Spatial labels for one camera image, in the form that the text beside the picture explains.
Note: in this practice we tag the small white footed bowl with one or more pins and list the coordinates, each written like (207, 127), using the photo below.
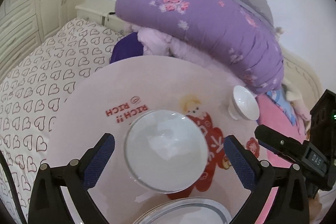
(245, 100)

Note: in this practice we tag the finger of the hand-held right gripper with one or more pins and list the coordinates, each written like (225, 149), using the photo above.
(278, 144)

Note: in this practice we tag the pink printed round table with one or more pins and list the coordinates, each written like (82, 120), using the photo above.
(157, 82)

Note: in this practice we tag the bed with heart-print sheet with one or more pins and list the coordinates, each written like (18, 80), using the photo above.
(39, 77)

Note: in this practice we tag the cream panelled wardrobe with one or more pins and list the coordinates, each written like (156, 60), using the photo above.
(39, 3)

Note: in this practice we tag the cream nightstand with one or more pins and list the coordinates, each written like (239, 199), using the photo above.
(92, 7)

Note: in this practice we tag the large white blue-rimmed plate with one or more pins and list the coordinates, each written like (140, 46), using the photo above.
(183, 213)

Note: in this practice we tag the purple floral quilt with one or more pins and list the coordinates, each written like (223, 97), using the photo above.
(197, 29)

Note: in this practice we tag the blue and pink cloth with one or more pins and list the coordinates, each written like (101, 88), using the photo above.
(278, 100)

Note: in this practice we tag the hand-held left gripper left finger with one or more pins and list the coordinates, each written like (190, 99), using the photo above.
(102, 158)

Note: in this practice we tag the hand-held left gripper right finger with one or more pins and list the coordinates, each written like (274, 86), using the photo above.
(239, 161)

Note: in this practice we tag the cream padded headboard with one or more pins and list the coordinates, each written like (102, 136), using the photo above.
(307, 74)

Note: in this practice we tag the light pink fleece blanket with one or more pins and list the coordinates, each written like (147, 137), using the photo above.
(162, 43)

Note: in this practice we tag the dark purple cloth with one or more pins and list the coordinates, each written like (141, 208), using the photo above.
(126, 48)

